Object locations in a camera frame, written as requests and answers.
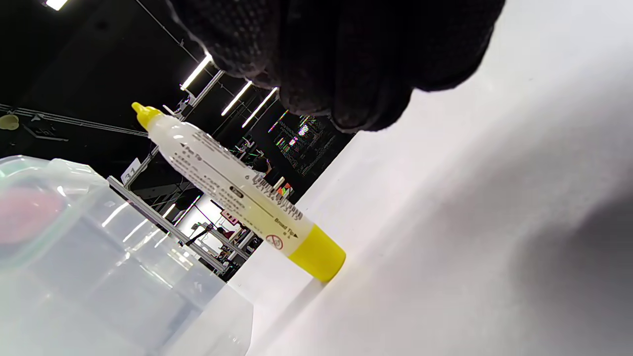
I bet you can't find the person's right hand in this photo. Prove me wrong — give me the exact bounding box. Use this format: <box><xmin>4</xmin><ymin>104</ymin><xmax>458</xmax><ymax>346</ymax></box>
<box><xmin>166</xmin><ymin>0</ymin><xmax>507</xmax><ymax>133</ymax></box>

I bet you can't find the yellow liquid glue tube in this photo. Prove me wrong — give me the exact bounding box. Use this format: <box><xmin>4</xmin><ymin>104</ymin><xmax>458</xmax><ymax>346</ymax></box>
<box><xmin>131</xmin><ymin>101</ymin><xmax>347</xmax><ymax>283</ymax></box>

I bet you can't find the clear plastic container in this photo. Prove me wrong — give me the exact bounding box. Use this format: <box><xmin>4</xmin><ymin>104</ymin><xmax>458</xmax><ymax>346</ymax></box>
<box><xmin>0</xmin><ymin>155</ymin><xmax>254</xmax><ymax>356</ymax></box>

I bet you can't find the pink card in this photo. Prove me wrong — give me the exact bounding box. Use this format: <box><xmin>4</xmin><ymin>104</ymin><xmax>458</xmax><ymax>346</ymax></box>
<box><xmin>0</xmin><ymin>187</ymin><xmax>66</xmax><ymax>245</ymax></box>

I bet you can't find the black mesh office chair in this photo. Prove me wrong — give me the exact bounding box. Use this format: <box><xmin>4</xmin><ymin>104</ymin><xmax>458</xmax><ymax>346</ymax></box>
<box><xmin>267</xmin><ymin>111</ymin><xmax>357</xmax><ymax>203</ymax></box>

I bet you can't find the white sign plate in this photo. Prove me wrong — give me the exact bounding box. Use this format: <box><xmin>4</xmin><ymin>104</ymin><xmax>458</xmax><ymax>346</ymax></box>
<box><xmin>120</xmin><ymin>158</ymin><xmax>142</xmax><ymax>184</ymax></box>

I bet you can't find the aluminium frame post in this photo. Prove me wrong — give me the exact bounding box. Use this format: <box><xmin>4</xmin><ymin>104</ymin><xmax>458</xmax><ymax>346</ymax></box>
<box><xmin>106</xmin><ymin>176</ymin><xmax>233</xmax><ymax>275</ymax></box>

